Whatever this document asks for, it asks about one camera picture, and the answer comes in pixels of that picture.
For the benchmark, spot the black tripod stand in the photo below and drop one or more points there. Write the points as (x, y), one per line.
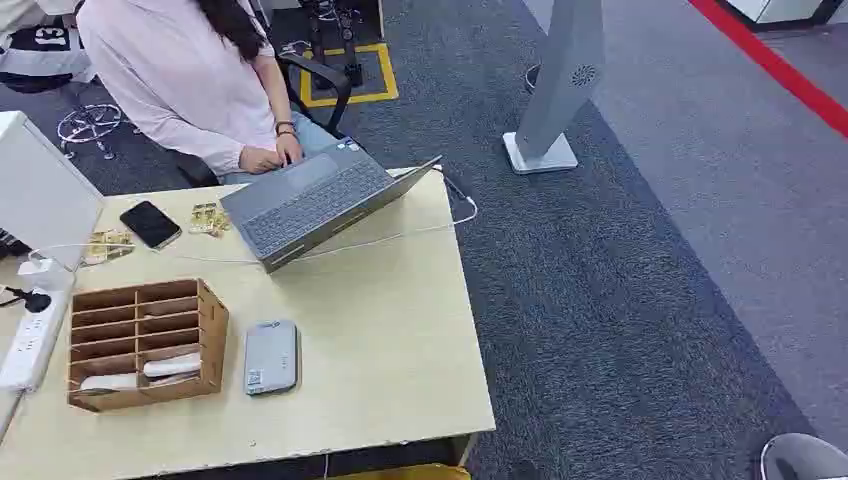
(334, 40)

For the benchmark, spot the black smartphone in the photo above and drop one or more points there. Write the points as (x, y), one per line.
(150, 224)

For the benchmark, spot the wooden card box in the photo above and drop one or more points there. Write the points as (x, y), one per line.
(199, 331)

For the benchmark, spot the white power strip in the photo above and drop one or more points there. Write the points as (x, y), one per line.
(30, 341)

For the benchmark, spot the grey laptop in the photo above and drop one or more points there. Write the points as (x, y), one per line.
(311, 199)

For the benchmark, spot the white card in box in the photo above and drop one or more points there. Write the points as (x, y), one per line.
(171, 365)
(109, 382)

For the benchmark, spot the black plug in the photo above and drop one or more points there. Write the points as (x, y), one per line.
(30, 300)

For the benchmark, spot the red floor tape line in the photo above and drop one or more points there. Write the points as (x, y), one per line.
(772, 63)

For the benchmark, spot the white charger adapter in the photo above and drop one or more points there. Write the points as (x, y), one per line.
(41, 273)

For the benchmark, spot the grey kiosk stand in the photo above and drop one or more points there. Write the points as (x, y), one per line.
(560, 79)

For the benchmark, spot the gold clips packet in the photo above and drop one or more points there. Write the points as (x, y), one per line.
(108, 245)

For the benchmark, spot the grey card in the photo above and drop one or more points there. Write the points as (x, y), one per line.
(271, 358)

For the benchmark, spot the chrome chair base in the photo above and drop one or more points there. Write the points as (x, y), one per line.
(89, 124)

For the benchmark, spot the person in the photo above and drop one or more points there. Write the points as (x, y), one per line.
(172, 79)

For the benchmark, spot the white monitor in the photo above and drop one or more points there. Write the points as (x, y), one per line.
(46, 192)

